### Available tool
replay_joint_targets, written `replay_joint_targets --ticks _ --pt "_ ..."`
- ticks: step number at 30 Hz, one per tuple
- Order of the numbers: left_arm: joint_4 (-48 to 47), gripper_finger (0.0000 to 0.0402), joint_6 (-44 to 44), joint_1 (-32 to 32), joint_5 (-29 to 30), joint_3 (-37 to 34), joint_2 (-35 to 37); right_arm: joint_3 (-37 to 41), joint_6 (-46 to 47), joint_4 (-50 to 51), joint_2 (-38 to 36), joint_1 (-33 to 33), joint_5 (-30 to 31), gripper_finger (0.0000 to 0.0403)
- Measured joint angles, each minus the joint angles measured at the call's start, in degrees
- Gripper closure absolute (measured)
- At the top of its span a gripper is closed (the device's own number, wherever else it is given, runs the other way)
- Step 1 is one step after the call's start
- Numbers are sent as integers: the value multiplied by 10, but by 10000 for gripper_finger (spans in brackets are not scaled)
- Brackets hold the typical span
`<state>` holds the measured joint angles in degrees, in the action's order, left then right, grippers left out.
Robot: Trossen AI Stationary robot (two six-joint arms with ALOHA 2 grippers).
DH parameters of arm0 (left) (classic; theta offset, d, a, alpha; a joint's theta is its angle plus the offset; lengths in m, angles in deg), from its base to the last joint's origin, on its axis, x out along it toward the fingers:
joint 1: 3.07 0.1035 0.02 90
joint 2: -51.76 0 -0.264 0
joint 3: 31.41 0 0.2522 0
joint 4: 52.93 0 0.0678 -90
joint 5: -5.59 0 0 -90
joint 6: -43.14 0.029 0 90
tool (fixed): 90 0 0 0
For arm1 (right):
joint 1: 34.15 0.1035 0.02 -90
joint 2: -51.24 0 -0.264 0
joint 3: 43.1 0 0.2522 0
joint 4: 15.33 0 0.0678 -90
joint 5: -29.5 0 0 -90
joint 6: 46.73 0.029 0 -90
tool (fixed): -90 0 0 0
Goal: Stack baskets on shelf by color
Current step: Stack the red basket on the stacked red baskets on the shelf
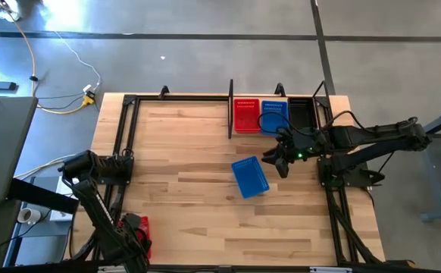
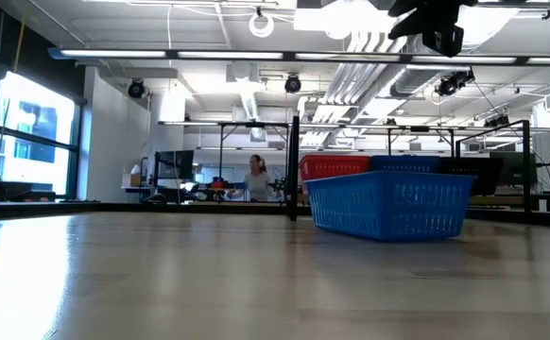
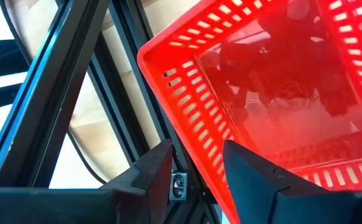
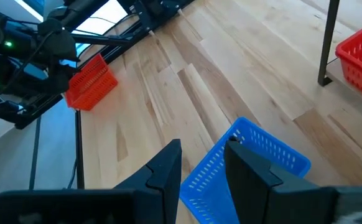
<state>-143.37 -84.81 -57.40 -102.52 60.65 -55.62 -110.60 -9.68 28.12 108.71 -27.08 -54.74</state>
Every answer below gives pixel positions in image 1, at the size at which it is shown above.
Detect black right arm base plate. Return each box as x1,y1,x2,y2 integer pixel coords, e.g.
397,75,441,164
317,157,386,190

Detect white cable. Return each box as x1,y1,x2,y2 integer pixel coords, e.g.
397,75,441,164
55,32,102,90

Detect black metal rig frame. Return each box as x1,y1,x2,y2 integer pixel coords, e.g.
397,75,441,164
64,85,414,273

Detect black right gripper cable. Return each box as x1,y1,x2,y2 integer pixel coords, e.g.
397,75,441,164
257,109,361,137

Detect white floor box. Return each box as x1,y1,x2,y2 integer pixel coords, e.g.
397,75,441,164
0,0,23,22

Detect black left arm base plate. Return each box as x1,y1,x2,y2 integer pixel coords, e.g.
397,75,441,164
79,155,135,186

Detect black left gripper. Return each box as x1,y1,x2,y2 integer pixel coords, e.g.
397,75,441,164
105,214,152,273

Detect grey desk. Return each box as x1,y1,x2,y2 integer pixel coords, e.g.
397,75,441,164
0,96,39,208

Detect black plastic basket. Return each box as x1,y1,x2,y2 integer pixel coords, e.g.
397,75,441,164
287,96,318,130

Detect cream cable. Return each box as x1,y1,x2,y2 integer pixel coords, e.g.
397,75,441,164
14,153,77,181

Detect white label strip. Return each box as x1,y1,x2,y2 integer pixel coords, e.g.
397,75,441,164
310,266,353,273

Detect white paper cup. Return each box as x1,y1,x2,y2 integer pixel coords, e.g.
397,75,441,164
17,207,42,225

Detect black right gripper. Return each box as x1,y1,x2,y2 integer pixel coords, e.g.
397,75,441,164
261,132,304,166

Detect wooden shelf with black frame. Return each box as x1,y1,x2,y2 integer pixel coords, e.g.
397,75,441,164
227,78,336,140

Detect black beam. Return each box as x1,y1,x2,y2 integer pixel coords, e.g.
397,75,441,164
7,177,80,215

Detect yellow cable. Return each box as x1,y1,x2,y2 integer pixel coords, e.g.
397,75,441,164
0,2,95,115

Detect grey-blue metal stand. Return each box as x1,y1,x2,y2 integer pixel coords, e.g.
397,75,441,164
394,102,441,223

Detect yellow and white power plug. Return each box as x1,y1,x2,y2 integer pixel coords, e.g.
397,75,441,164
82,83,97,106

